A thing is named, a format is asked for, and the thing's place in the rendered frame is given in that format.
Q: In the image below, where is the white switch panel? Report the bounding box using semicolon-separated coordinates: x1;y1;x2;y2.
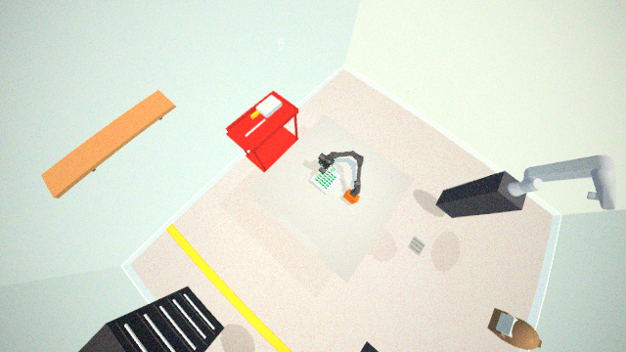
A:
310;164;343;194

